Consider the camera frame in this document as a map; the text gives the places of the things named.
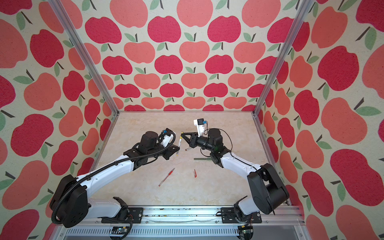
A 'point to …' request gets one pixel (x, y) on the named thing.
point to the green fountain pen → (203, 158)
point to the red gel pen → (166, 177)
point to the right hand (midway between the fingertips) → (184, 135)
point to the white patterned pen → (188, 149)
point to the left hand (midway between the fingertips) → (180, 148)
